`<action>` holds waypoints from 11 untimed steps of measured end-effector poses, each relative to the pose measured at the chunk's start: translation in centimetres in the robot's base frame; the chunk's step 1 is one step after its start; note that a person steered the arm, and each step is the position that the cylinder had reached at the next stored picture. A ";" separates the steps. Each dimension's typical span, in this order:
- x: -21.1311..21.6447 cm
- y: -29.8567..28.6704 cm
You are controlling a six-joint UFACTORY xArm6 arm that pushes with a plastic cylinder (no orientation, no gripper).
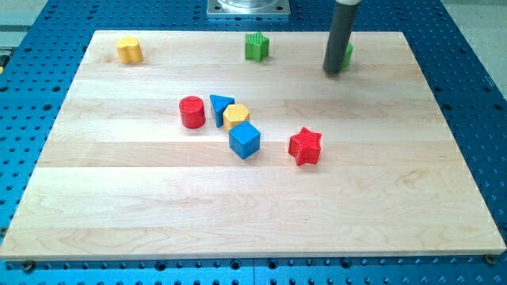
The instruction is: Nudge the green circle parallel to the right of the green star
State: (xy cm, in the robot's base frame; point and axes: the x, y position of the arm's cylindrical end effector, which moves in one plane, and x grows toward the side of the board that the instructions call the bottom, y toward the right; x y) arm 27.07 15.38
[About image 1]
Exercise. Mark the red cylinder block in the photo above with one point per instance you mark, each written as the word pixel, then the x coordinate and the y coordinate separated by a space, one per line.
pixel 192 112

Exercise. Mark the blue cube block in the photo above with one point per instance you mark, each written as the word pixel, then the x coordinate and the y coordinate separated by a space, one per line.
pixel 244 139

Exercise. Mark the green star block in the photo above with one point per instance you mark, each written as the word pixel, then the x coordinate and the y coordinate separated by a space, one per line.
pixel 256 46

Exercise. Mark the yellow heart block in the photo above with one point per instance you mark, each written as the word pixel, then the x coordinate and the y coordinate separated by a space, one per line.
pixel 129 50

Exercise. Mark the blue triangle block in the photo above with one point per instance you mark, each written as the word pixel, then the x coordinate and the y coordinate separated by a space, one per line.
pixel 219 104

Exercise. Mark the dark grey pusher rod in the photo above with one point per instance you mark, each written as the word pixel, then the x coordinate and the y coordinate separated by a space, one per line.
pixel 339 35

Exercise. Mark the green circle block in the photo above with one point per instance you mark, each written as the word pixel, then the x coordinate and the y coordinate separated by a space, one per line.
pixel 347 56

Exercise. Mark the red star block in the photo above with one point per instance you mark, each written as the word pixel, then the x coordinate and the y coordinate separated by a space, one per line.
pixel 305 147

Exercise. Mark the blue perforated table plate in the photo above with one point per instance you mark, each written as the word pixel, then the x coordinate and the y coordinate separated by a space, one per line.
pixel 459 45

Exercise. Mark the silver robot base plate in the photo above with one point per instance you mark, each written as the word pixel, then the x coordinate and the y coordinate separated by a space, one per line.
pixel 248 7

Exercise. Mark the yellow hexagon block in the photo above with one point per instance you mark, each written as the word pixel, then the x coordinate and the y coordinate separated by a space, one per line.
pixel 234 114

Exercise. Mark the light wooden board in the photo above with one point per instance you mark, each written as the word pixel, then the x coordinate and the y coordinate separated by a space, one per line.
pixel 121 178

